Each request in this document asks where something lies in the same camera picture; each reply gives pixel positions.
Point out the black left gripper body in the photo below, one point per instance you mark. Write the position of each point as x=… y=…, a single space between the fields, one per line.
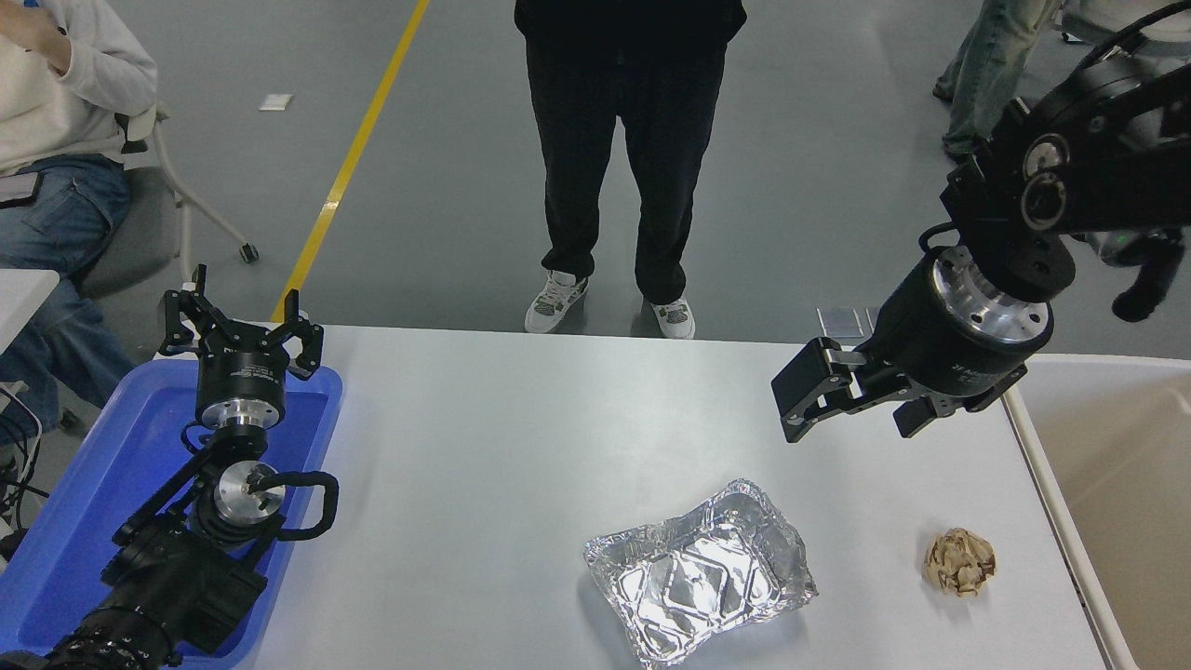
x=240 y=377

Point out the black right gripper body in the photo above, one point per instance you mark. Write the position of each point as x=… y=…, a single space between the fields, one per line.
x=916 y=344

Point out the silver foil plate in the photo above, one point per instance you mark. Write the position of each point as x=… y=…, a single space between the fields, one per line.
x=698 y=577

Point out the dark phone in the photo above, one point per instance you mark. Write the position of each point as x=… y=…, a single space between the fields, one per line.
x=19 y=189

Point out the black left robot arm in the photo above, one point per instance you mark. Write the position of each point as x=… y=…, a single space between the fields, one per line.
x=186 y=577

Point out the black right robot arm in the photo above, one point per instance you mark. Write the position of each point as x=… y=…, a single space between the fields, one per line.
x=1098 y=140

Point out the metal floor plate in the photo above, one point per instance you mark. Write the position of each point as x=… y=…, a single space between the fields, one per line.
x=872 y=316
x=840 y=322

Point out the large pale dustbin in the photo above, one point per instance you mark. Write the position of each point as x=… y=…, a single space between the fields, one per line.
x=1117 y=484

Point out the seated person's hand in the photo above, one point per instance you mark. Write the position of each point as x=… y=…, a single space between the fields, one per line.
x=37 y=37

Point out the grey chair with white legs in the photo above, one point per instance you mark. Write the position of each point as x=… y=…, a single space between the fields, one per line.
x=140 y=223

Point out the crumpled tan paper ball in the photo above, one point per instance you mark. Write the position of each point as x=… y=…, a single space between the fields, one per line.
x=958 y=563

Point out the blue plastic tray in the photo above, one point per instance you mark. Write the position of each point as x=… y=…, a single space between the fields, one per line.
x=93 y=475

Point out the white paper slip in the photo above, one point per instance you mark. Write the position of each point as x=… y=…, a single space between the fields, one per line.
x=275 y=102

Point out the seated person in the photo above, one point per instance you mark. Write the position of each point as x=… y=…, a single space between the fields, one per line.
x=56 y=102

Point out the walking person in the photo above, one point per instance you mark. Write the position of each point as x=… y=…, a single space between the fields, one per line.
x=996 y=65

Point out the standing person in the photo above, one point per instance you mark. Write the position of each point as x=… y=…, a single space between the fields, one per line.
x=633 y=93

